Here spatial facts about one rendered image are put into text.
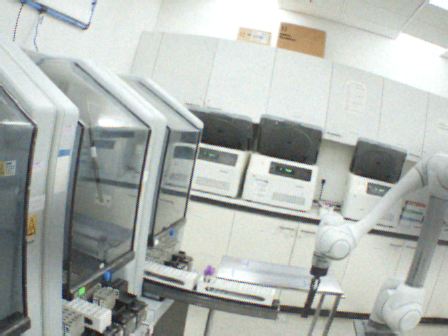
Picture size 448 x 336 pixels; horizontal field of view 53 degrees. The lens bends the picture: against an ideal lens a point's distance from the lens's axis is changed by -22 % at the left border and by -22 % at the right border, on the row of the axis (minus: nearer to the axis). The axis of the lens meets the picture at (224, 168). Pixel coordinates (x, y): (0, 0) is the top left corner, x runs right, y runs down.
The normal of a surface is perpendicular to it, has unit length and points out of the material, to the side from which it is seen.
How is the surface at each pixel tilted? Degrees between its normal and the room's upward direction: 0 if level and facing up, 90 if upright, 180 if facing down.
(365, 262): 90
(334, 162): 90
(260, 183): 90
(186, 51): 90
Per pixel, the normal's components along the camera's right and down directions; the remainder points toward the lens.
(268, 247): -0.17, 0.04
